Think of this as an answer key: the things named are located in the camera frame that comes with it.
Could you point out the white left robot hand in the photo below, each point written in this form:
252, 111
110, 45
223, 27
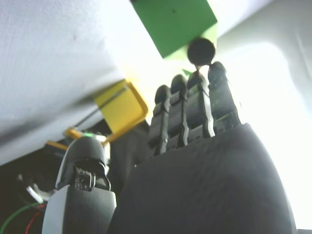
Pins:
195, 182

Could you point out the wooden dowel rod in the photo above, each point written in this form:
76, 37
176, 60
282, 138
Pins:
201, 51

